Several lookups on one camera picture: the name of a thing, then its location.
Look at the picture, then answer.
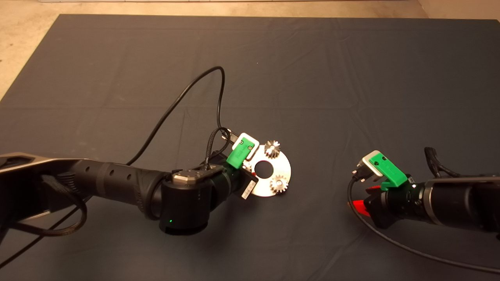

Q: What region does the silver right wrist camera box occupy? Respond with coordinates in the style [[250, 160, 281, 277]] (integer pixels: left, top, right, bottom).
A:
[[355, 150, 386, 182]]

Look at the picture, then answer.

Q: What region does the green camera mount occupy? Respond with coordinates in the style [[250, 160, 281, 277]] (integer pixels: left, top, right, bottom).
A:
[[369, 153, 411, 192], [226, 136, 257, 170]]

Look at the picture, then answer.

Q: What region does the green left camera mount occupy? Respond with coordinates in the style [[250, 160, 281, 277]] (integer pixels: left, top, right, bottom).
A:
[[226, 136, 257, 170]]

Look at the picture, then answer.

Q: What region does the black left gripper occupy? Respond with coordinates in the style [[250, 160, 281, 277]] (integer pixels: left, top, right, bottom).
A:
[[224, 164, 259, 201]]

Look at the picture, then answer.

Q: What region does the dark grey table cloth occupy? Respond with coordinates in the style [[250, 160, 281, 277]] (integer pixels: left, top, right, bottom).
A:
[[0, 14, 500, 281]]

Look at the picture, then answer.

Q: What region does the round metal carrier plate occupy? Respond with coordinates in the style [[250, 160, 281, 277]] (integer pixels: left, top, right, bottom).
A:
[[246, 145, 292, 198]]

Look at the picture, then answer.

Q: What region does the smooth black left camera cable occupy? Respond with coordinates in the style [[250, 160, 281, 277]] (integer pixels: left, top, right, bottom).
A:
[[0, 66, 227, 270]]

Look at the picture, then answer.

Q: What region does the braided black right cable loop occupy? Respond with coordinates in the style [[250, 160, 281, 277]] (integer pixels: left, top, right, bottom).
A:
[[423, 147, 462, 178]]

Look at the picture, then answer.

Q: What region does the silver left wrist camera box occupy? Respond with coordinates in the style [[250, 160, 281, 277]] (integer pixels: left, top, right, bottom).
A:
[[233, 132, 260, 161]]

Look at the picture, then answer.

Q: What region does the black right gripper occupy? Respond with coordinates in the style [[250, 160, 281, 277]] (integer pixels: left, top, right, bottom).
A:
[[350, 182, 425, 230]]

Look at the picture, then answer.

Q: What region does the green right camera mount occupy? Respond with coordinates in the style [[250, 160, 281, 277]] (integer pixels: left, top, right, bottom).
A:
[[369, 153, 411, 192]]

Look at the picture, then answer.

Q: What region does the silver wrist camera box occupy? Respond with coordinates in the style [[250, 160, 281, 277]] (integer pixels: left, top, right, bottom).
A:
[[355, 150, 386, 182], [233, 132, 260, 161]]

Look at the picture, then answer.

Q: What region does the braided black left arm cable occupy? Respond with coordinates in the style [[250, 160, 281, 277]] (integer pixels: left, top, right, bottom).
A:
[[0, 174, 88, 237]]

